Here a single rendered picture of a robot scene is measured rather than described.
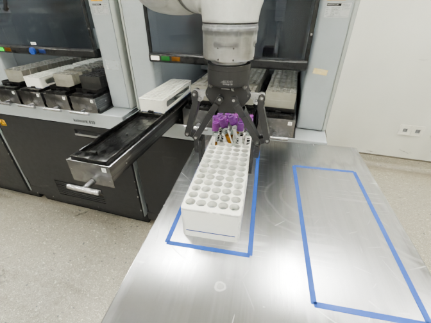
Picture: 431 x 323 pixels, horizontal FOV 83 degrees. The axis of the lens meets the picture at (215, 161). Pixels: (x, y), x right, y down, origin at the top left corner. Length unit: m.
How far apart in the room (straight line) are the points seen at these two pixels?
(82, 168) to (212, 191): 0.42
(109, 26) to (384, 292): 1.17
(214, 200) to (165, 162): 0.77
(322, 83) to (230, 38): 0.63
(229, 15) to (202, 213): 0.30
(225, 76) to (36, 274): 1.44
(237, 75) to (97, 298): 1.23
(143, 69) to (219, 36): 0.77
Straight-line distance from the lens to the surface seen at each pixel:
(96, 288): 1.46
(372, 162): 2.49
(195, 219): 0.41
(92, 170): 0.73
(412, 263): 0.51
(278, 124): 0.94
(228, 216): 0.39
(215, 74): 0.43
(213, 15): 0.41
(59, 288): 1.53
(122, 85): 1.24
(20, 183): 2.08
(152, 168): 1.24
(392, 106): 2.30
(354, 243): 0.49
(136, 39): 1.14
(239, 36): 0.41
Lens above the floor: 1.16
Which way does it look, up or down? 33 degrees down
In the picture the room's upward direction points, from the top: straight up
